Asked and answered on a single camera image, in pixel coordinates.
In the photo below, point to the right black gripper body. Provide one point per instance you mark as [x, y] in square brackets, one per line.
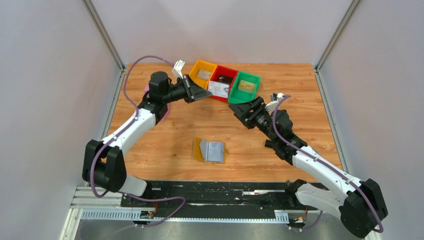
[251, 112]

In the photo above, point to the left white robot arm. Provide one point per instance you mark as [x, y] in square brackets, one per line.
[104, 164]

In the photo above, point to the red plastic bin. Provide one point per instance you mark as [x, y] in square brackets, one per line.
[222, 70]

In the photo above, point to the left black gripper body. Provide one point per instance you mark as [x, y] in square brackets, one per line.
[188, 89]

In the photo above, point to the white credit card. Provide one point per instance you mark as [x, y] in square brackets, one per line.
[219, 89]

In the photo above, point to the yellow plastic bin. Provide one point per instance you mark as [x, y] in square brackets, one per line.
[201, 64]

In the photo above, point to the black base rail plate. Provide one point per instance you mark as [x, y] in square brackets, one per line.
[219, 199]

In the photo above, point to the yellow leather card holder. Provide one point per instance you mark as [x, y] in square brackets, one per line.
[213, 152]

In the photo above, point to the silver card in yellow bin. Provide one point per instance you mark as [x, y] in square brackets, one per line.
[203, 74]

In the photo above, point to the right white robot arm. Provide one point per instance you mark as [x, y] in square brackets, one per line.
[358, 204]

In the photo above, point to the gold card in green bin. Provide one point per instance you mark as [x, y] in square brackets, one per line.
[246, 86]

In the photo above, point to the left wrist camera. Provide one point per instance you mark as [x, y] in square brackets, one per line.
[177, 69]

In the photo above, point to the pink wedge stand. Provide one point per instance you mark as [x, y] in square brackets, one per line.
[153, 101]

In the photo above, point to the green plastic bin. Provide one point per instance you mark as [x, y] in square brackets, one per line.
[237, 96]

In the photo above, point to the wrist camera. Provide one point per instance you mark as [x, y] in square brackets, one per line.
[275, 99]
[177, 69]

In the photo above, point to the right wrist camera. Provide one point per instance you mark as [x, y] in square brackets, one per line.
[275, 99]

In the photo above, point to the dark card in red bin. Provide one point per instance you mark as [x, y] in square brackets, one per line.
[225, 79]

